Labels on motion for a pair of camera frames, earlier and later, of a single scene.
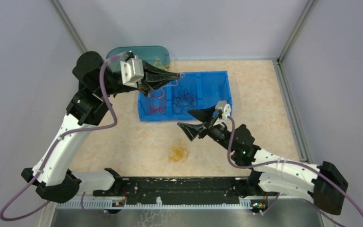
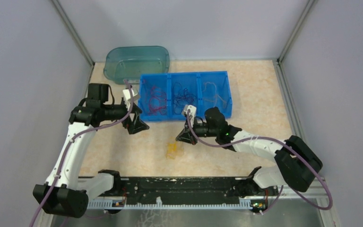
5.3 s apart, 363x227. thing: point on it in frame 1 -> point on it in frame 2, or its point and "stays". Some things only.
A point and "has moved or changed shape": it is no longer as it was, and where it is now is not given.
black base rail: (172, 189) stays
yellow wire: (170, 66) -> (216, 95)
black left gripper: (152, 80) -> (138, 125)
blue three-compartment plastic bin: (192, 91) stays
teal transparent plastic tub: (158, 56) stays
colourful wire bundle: (177, 152) has moved or changed shape
